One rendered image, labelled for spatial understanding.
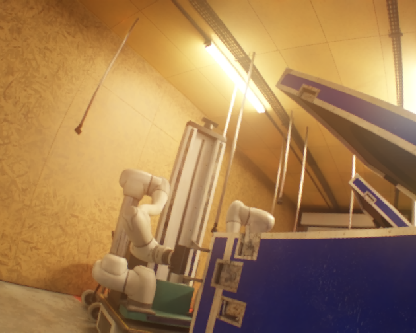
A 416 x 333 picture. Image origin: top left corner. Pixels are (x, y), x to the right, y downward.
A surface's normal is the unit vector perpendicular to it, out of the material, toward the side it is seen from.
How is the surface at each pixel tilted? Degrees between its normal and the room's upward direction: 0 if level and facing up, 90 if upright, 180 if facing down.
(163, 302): 90
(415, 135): 90
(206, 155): 90
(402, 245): 90
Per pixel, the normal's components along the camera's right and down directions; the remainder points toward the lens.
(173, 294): 0.56, -0.16
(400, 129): -0.77, -0.37
